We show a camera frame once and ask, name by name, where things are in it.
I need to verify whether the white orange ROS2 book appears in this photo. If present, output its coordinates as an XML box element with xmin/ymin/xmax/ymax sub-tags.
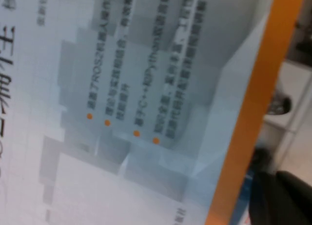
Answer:
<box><xmin>0</xmin><ymin>0</ymin><xmax>306</xmax><ymax>225</ymax></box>

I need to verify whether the white car suspension book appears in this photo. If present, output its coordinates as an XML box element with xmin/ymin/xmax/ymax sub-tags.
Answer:
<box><xmin>228</xmin><ymin>0</ymin><xmax>312</xmax><ymax>225</ymax></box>

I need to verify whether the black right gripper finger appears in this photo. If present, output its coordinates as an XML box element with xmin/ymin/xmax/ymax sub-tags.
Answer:
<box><xmin>250</xmin><ymin>148</ymin><xmax>312</xmax><ymax>225</ymax></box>

